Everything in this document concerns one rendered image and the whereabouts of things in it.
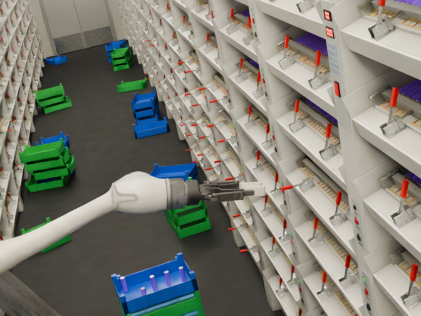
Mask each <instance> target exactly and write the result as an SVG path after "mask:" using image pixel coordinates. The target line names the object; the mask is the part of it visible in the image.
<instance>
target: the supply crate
mask: <svg viewBox="0 0 421 316"><path fill-rule="evenodd" d="M177 258H178V259H176V260H173V261H170V262H167V263H163V264H161V265H157V266H154V267H151V268H148V269H146V270H142V271H139V272H136V273H133V274H131V275H127V276H124V277H125V281H126V284H127V288H128V292H126V293H125V292H124V291H123V287H122V283H121V280H120V278H117V275H116V274H113V275H111V276H112V281H113V285H114V287H115V292H116V294H117V297H118V299H119V302H120V305H121V306H122V309H123V312H124V314H125V315H127V314H130V313H133V312H136V311H139V310H142V309H144V308H147V307H151V306H153V305H156V304H159V303H162V302H166V301H168V300H171V299H174V298H177V297H180V296H183V295H186V294H188V293H192V292H195V291H198V290H199V289H198V285H197V280H196V277H195V273H194V271H191V270H190V268H189V267H188V265H187V264H186V262H185V261H184V258H183V255H182V253H177ZM181 266H182V267H183V268H184V273H185V278H186V281H184V282H182V280H181V277H180V272H179V267H181ZM165 271H169V275H170V280H171V283H172V286H169V287H168V286H167V282H166V279H165V274H164V272H165ZM151 275H154V277H155V282H156V285H157V291H153V288H152V284H151V281H150V276H151ZM142 287H145V289H146V293H147V294H145V295H142V293H141V288H142Z"/></svg>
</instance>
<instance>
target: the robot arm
mask: <svg viewBox="0 0 421 316"><path fill-rule="evenodd" d="M265 195H266V187H265V186H263V185H262V182H242V183H239V180H237V182H236V181H204V184H201V185H199V182H198V180H186V181H185V182H184V180H183V179H182V178H175V179H158V178H156V177H152V176H151V175H149V174H147V173H145V172H132V173H130V174H129V175H126V176H124V177H122V178H121V179H119V180H118V181H116V182H114V183H113V184H112V186H111V188H110V190H109V191H108V192H107V193H106V194H104V195H102V196H100V197H98V198H96V199H94V200H92V201H91V202H89V203H87V204H85V205H83V206H81V207H79V208H77V209H75V210H73V211H71V212H69V213H68V214H66V215H64V216H62V217H60V218H58V219H56V220H54V221H52V222H50V223H48V224H46V225H44V226H42V227H40V228H38V229H36V230H34V231H31V232H29V233H26V234H24V235H21V236H18V237H15V238H11V239H8V240H4V241H0V309H1V310H3V311H4V312H5V313H7V314H8V315H9V316H61V315H59V314H58V313H57V312H56V311H55V310H53V309H52V308H51V307H50V306H49V305H48V304H47V303H46V302H44V301H43V300H42V299H41V298H39V297H38V296H37V294H35V293H34V292H33V291H32V290H31V289H29V288H28V287H27V286H26V285H25V284H24V283H23V282H22V281H20V280H19V279H18V278H17V277H16V276H14V275H13V274H12V273H11V272H10V271H9V270H10V269H11V268H12V267H14V266H16V265H17V264H19V263H21V262H22V261H24V260H26V259H28V258H29V257H31V256H33V255H35V254H37V253H39V252H40V251H42V250H44V249H46V248H47V247H49V246H51V245H53V244H55V243H56V242H58V241H59V240H62V239H63V238H65V237H66V236H68V235H69V234H72V233H73V232H75V231H76V230H78V229H80V228H81V227H83V226H84V225H86V224H88V223H89V222H91V221H93V220H95V219H96V218H99V217H100V216H103V215H105V214H108V213H112V212H115V211H119V212H122V213H125V214H147V213H156V212H158V211H162V210H166V209H168V210H170V209H184V208H185V204H186V205H188V206H196V205H199V203H200V200H201V199H202V200H207V201H211V203H212V204H214V203H219V202H226V201H238V200H243V199H244V197H252V196H265Z"/></svg>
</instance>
